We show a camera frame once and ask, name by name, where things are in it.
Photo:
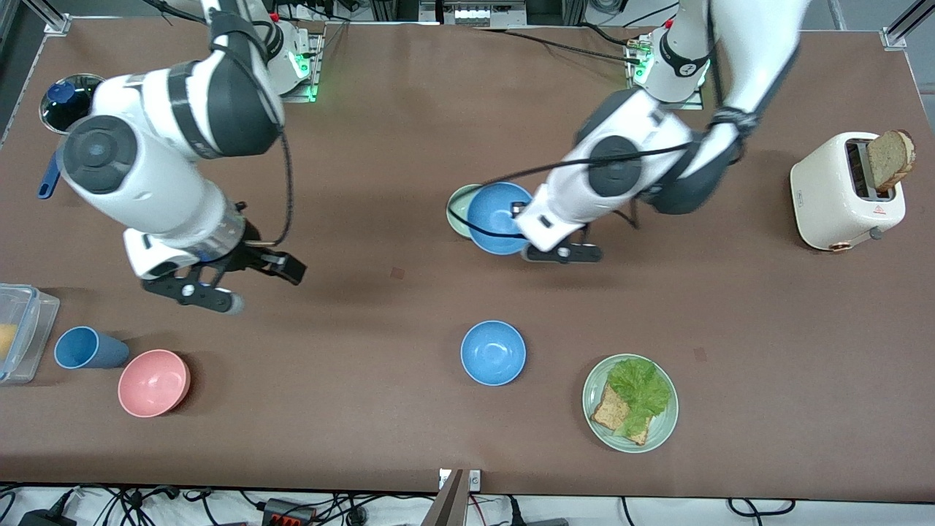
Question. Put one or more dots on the green lettuce leaf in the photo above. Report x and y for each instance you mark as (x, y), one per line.
(639, 387)

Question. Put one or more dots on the green plate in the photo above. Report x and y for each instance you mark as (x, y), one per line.
(661, 424)

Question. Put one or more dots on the blue bowl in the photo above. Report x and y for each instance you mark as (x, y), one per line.
(493, 212)
(493, 353)

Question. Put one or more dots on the black power adapter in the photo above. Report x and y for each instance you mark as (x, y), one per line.
(44, 519)

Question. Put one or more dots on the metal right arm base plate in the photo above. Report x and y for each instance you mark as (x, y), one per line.
(310, 91)

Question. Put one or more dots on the grey power strip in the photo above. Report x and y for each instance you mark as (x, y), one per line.
(478, 13)

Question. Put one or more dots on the blue cup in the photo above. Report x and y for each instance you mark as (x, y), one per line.
(88, 348)

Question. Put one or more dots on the white toaster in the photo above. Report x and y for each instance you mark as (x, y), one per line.
(829, 197)

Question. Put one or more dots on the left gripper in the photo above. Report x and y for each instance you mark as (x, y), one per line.
(517, 204)

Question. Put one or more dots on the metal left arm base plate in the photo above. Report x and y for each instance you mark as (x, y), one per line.
(697, 106)

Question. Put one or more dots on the clear plastic container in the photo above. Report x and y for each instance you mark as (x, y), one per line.
(33, 329)

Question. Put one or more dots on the green bowl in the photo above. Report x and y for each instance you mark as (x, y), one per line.
(456, 212)

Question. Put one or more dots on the brown bread slice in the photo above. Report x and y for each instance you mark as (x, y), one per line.
(606, 413)
(890, 159)

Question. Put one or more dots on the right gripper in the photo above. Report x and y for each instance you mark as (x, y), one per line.
(247, 255)

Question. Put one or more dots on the yellow food piece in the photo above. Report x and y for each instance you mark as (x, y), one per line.
(6, 342)

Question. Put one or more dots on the grey camera pole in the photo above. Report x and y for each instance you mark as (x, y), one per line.
(447, 504)

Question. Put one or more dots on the black pot with glass lid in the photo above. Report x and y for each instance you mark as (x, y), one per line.
(66, 106)

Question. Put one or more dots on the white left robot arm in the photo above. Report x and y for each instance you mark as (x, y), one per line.
(752, 44)

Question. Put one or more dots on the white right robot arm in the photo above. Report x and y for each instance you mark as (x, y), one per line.
(146, 183)

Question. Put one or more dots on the black red power strip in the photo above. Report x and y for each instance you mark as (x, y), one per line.
(288, 513)

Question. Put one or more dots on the pink bowl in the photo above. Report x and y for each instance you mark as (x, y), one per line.
(152, 383)

